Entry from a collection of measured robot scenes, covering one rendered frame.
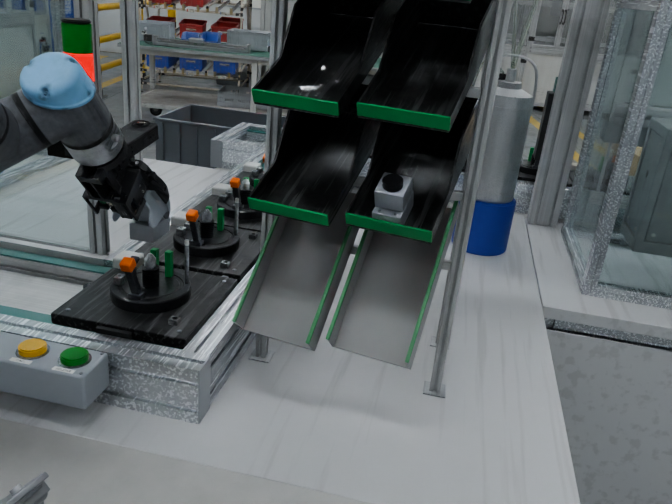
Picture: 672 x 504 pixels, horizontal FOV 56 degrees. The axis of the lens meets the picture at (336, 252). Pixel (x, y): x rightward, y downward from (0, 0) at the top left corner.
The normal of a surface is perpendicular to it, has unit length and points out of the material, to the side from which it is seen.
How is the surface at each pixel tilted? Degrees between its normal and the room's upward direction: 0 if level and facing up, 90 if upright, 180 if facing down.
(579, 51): 90
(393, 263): 45
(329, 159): 25
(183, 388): 90
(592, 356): 90
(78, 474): 0
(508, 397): 0
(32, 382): 90
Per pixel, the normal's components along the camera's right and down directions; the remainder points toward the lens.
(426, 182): -0.07, -0.69
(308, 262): -0.20, -0.41
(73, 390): -0.21, 0.37
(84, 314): 0.09, -0.92
